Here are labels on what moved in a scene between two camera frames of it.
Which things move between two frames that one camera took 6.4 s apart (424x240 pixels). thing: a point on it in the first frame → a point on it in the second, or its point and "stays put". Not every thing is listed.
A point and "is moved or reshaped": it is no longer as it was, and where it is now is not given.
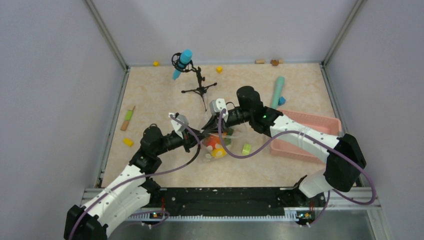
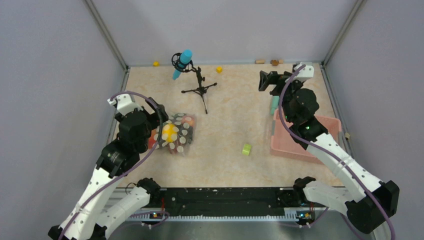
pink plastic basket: (325, 124) stays put
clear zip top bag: (211, 145) is moved or reshaped
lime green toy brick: (246, 149) stays put
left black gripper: (190, 138) → (154, 117)
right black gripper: (220, 122) → (271, 78)
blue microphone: (185, 57) stays put
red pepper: (212, 140) is moved or reshaped
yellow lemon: (218, 152) is moved or reshaped
